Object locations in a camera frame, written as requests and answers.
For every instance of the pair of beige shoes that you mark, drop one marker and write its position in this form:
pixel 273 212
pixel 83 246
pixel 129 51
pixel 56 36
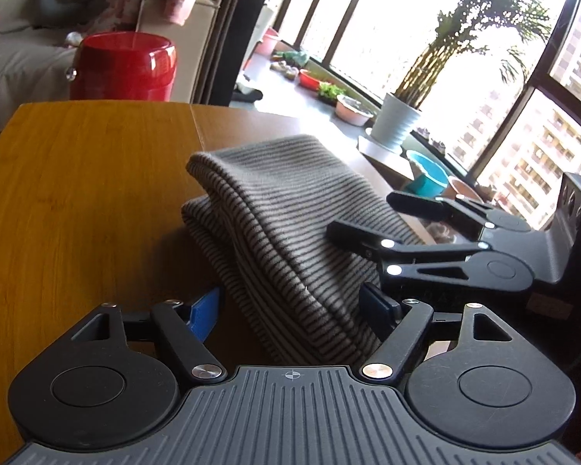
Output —
pixel 285 69

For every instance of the tall bamboo plant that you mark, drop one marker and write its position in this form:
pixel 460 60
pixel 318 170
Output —
pixel 431 68

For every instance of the chrome knob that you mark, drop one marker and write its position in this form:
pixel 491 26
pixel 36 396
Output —
pixel 70 75
pixel 73 38

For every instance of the red metal pot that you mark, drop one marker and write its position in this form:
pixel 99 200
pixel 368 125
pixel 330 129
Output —
pixel 121 68

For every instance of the black window frame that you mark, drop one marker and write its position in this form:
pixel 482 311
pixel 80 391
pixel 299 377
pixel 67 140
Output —
pixel 527 92

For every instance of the pink basin with soil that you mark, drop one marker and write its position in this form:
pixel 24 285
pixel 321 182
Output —
pixel 353 114

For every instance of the white ribbed plant pot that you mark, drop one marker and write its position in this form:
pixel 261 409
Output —
pixel 394 123

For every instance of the red plastic basin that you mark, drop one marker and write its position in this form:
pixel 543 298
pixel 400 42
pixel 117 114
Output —
pixel 310 80

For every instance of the green toy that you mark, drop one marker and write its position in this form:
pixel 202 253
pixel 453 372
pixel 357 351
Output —
pixel 295 56

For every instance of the tray of green seedlings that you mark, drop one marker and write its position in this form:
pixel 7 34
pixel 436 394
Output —
pixel 331 92

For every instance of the grey covered sofa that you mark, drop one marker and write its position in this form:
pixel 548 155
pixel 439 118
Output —
pixel 19 63

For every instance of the pink fluffy slippers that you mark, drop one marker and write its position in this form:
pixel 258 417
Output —
pixel 440 230

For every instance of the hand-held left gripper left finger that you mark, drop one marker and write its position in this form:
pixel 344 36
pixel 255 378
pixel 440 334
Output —
pixel 206 312

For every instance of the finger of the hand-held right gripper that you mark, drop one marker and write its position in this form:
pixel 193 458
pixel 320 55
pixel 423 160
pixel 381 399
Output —
pixel 411 203
pixel 353 235

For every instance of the apartment buildings outside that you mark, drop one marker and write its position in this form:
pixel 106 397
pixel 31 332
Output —
pixel 537 155

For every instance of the brown curtain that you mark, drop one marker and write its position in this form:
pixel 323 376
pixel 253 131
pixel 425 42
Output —
pixel 237 9

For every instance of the small pale ornament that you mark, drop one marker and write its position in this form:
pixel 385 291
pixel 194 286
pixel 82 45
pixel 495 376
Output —
pixel 423 133
pixel 439 146

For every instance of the orange plastic bucket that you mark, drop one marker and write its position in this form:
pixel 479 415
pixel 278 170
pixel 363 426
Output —
pixel 462 188

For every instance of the blue plastic basin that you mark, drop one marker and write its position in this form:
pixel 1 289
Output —
pixel 428 181

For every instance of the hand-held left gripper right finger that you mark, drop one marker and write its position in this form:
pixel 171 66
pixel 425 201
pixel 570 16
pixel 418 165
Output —
pixel 380 310

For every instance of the grey striped shirt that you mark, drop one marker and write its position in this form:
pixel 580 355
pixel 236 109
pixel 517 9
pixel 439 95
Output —
pixel 281 213

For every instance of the pink plastic basin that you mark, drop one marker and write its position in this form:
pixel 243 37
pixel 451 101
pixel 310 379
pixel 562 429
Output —
pixel 267 44

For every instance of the small wooden stool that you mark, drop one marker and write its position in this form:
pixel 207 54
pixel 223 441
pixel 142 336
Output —
pixel 392 169

